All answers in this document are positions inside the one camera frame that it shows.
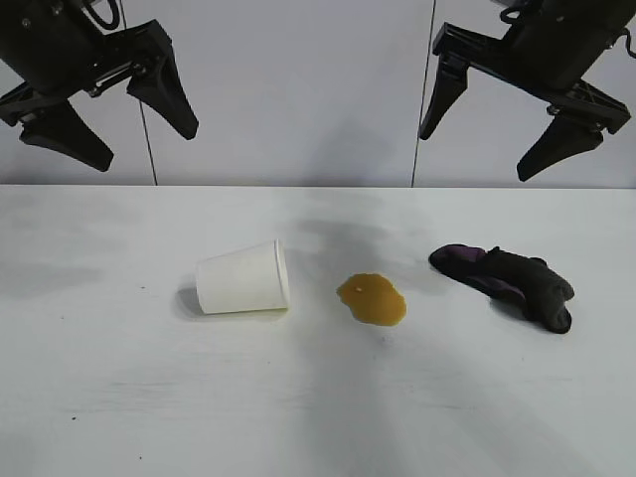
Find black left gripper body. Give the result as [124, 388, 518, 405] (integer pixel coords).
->
[0, 0, 174, 129]

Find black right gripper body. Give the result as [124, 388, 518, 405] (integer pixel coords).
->
[430, 0, 633, 135]

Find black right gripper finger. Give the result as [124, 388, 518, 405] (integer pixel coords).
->
[515, 110, 603, 184]
[418, 51, 472, 141]

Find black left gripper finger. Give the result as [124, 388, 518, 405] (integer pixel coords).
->
[18, 100, 115, 174]
[125, 41, 201, 141]

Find dark purple-lined cloth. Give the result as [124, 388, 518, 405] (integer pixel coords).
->
[427, 242, 576, 335]

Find white paper cup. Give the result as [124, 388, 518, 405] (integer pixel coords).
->
[194, 238, 292, 316]

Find brown liquid spill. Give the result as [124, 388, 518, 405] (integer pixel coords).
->
[336, 272, 408, 330]

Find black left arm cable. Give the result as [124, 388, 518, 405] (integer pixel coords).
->
[82, 0, 123, 28]

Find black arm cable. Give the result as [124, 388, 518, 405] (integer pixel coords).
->
[615, 28, 636, 57]
[82, 0, 123, 28]

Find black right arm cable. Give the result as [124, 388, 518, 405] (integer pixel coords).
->
[615, 28, 636, 57]

